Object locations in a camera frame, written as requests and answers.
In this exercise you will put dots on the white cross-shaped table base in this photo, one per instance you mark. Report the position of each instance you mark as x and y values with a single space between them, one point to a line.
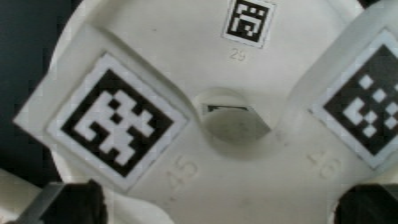
249 180

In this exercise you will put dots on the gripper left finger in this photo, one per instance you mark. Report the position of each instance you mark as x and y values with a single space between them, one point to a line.
68 204

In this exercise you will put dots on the white front fence rail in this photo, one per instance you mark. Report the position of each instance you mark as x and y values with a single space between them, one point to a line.
18 193

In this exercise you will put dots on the white cylindrical table leg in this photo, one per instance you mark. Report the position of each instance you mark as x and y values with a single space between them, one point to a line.
229 118

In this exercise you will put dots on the white round table top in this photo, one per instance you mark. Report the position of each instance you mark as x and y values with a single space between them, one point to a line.
189 50

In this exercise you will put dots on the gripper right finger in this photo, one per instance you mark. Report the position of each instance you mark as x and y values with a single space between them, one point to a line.
368 205

